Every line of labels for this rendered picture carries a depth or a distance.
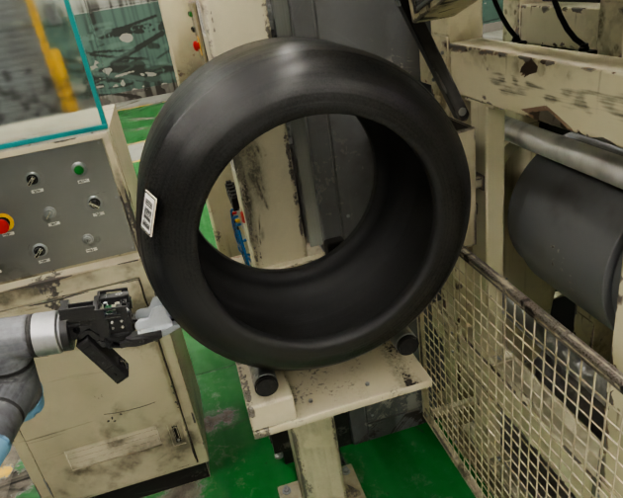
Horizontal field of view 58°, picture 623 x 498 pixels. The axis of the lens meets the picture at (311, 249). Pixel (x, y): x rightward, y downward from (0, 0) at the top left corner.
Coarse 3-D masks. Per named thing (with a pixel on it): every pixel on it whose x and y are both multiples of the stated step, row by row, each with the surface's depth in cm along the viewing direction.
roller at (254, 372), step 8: (256, 368) 105; (256, 376) 103; (264, 376) 102; (272, 376) 103; (256, 384) 102; (264, 384) 102; (272, 384) 103; (256, 392) 103; (264, 392) 103; (272, 392) 104
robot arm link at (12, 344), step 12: (0, 324) 94; (12, 324) 94; (24, 324) 94; (0, 336) 93; (12, 336) 93; (24, 336) 93; (0, 348) 93; (12, 348) 93; (24, 348) 94; (0, 360) 93; (12, 360) 94; (24, 360) 96; (0, 372) 94; (12, 372) 95
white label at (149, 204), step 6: (144, 198) 84; (150, 198) 82; (144, 204) 84; (150, 204) 82; (144, 210) 84; (150, 210) 82; (144, 216) 84; (150, 216) 82; (144, 222) 84; (150, 222) 82; (144, 228) 84; (150, 228) 82; (150, 234) 83
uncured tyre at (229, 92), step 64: (256, 64) 81; (320, 64) 81; (384, 64) 85; (192, 128) 80; (256, 128) 80; (384, 128) 115; (448, 128) 91; (192, 192) 82; (384, 192) 121; (448, 192) 93; (192, 256) 85; (384, 256) 123; (448, 256) 98; (192, 320) 91; (256, 320) 116; (320, 320) 118; (384, 320) 100
